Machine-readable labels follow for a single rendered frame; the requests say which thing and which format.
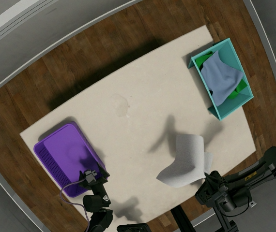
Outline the blue-grey towel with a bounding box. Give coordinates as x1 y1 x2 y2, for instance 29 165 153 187
201 50 244 107

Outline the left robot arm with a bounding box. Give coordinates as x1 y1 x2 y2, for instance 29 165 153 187
83 169 148 232

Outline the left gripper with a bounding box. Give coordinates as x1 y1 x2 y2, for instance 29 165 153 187
78 162 110 195

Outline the teal plastic tub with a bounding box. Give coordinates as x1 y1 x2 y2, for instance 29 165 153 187
188 38 254 121

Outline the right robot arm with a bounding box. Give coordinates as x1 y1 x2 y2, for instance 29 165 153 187
198 147 276 212

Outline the white textured towel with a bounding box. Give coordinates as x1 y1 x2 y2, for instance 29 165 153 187
156 134 214 188

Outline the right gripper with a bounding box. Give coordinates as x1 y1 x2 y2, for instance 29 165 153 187
204 173 230 204

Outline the green towel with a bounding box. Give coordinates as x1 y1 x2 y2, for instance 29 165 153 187
195 51 248 99

